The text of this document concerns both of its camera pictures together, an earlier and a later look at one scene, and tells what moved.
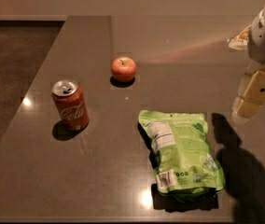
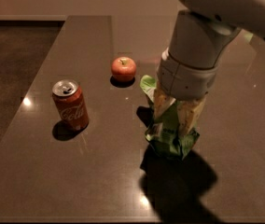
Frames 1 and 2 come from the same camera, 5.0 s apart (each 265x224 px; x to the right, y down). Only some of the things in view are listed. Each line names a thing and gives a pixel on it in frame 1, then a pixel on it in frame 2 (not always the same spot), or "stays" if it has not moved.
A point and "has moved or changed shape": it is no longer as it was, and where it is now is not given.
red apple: x=123 y=69 stays
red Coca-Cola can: x=71 y=103 stays
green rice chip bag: x=183 y=159 has moved or changed shape
